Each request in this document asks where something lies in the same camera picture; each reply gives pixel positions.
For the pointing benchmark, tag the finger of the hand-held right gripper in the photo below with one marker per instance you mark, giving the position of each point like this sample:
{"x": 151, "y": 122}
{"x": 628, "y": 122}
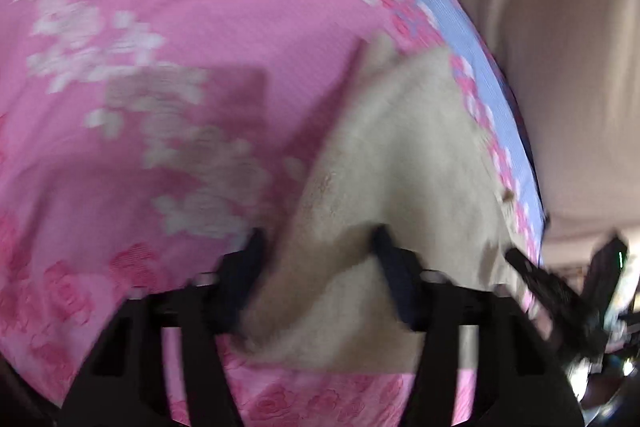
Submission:
{"x": 545, "y": 287}

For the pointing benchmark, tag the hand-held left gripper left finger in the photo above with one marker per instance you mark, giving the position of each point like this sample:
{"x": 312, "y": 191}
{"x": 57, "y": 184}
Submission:
{"x": 247, "y": 282}

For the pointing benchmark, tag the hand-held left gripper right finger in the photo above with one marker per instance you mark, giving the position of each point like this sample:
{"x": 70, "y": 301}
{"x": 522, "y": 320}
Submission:
{"x": 397, "y": 282}

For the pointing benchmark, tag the cream sweater with black hearts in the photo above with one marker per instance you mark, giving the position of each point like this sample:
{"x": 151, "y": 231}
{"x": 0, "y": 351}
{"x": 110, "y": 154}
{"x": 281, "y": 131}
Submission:
{"x": 400, "y": 147}

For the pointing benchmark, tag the beige backdrop curtain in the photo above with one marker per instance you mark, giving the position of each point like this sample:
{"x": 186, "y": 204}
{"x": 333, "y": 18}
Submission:
{"x": 560, "y": 32}

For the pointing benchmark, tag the pink floral bed sheet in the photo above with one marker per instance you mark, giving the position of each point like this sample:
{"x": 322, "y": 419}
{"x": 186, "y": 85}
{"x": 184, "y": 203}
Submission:
{"x": 150, "y": 57}

